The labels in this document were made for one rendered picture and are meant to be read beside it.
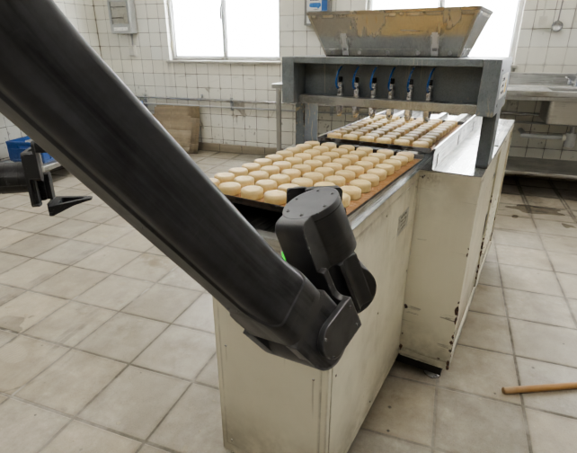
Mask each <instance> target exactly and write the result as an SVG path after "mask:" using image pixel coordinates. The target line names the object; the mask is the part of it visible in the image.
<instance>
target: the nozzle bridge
mask: <svg viewBox="0 0 577 453"><path fill-rule="evenodd" d="M512 59H513V57H466V58H391V57H327V56H326V55H308V56H286V57H282V102H284V103H295V104H296V145H298V144H305V142H306V141H317V113H318V104H329V105H342V106H355V107H369V108H382V109H395V110H408V111H434V112H447V113H460V114H474V115H475V116H477V117H483V120H482V126H481V131H480V137H479V142H478V148H477V153H476V159H475V168H483V169H487V168H488V166H489V164H490V163H491V161H492V158H493V149H494V144H495V139H496V134H497V128H498V124H499V118H500V114H501V107H502V106H503V105H504V103H505V98H506V93H507V88H508V82H509V78H510V69H511V63H512ZM342 64H344V66H343V67H342V68H341V70H340V72H339V74H338V79H337V84H338V82H339V76H342V81H343V93H342V94H343V96H342V97H339V96H337V88H336V86H335V78H336V75H337V72H338V69H339V68H340V66H341V65H342ZM358 65H362V66H361V67H360V68H359V69H358V71H357V73H356V75H355V77H359V78H360V97H359V98H354V97H353V95H354V93H353V88H352V78H353V75H354V72H355V70H356V68H357V67H358ZM376 65H379V67H378V68H377V69H376V71H375V73H374V75H373V77H376V78H377V98H376V99H371V98H370V88H369V82H370V77H371V75H372V72H373V70H374V68H375V67H376ZM395 66H398V67H397V68H396V69H395V71H394V73H393V74H392V77H391V78H394V79H395V96H394V97H395V98H394V100H388V99H387V98H388V88H387V85H388V79H389V76H390V74H391V71H392V70H393V68H394V67H395ZM414 66H417V67H416V68H415V69H414V70H413V73H412V76H411V79H413V85H414V87H413V99H412V100H411V101H406V93H407V90H406V86H407V81H408V77H409V75H410V73H411V71H412V69H413V67H414ZM434 67H436V68H435V70H434V71H433V73H432V76H431V79H432V80H433V83H432V85H433V93H432V98H431V99H432V100H431V102H426V101H425V99H426V98H425V95H426V86H427V82H428V79H429V76H430V73H431V70H432V69H433V68H434Z"/></svg>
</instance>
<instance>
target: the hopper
mask: <svg viewBox="0 0 577 453"><path fill-rule="evenodd" d="M306 15H307V17H308V19H309V21H310V22H311V24H312V26H313V29H314V31H315V34H316V36H317V38H318V40H319V42H320V44H321V46H322V48H323V51H324V54H325V55H326V56H327V57H391V58H466V57H468V56H469V54H470V52H471V51H472V49H473V47H474V45H475V43H476V42H477V40H478V38H479V36H480V35H481V33H482V31H483V29H484V27H485V25H486V24H487V22H488V21H489V19H490V17H491V15H493V11H492V10H490V9H488V8H486V7H484V6H482V5H474V6H450V7H427V8H404V9H380V10H357V11H333V12H309V13H306Z"/></svg>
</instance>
